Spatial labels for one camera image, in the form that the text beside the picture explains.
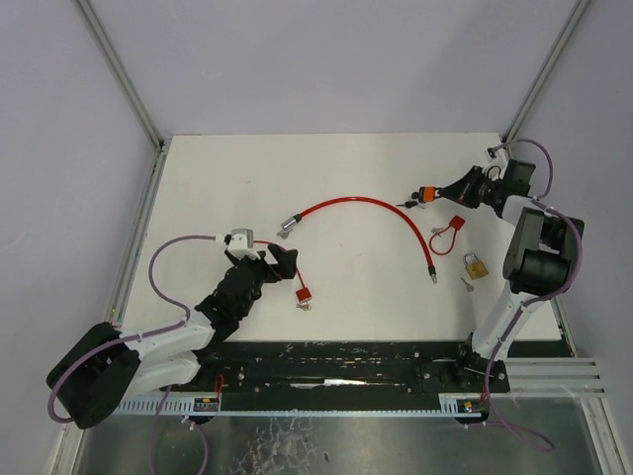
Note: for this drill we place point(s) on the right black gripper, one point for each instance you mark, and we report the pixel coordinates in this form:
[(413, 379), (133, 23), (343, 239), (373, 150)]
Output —
[(471, 184)]

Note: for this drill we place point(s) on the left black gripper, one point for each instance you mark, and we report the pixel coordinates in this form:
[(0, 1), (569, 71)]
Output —
[(267, 264)]

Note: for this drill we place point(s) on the red padlock with thin cable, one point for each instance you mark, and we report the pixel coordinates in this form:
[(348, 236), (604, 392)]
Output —
[(443, 240)]

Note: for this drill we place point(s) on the thick red cable lock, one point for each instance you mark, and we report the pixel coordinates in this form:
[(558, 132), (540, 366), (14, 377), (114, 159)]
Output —
[(289, 224)]

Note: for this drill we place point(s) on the orange black padlock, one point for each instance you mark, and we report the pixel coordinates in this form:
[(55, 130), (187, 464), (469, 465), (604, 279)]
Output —
[(426, 194)]

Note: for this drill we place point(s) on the small red padlock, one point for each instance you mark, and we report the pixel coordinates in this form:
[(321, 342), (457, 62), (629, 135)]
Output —
[(303, 294)]

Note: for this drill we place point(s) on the brass padlock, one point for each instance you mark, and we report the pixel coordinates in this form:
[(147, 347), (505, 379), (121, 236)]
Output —
[(475, 267)]

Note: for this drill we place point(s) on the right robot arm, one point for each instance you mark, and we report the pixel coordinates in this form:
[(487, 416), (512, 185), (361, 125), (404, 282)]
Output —
[(541, 262)]

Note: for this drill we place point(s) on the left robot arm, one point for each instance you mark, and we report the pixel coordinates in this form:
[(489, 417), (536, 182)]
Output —
[(109, 365)]

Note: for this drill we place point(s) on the brass padlock key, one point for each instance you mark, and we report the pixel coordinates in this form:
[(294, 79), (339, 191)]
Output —
[(469, 286)]

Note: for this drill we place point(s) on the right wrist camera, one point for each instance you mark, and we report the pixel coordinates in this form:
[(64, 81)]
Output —
[(498, 156)]

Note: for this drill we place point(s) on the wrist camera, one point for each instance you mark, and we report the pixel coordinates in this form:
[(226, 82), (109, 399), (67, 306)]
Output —
[(498, 156), (240, 244)]

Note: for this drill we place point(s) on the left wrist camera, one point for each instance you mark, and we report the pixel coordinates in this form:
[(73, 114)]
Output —
[(240, 244)]

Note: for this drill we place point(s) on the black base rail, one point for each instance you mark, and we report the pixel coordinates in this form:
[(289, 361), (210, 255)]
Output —
[(342, 376)]

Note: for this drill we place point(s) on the white cable duct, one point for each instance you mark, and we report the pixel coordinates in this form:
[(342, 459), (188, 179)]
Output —
[(177, 404)]

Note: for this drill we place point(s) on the left aluminium frame post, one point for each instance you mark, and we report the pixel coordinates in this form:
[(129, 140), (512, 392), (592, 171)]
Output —
[(102, 40)]

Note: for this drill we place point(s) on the aluminium frame post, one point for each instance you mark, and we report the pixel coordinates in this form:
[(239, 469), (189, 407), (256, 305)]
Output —
[(554, 55), (102, 40)]

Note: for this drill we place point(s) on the right aluminium frame post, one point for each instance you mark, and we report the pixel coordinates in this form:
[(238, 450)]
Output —
[(554, 55)]

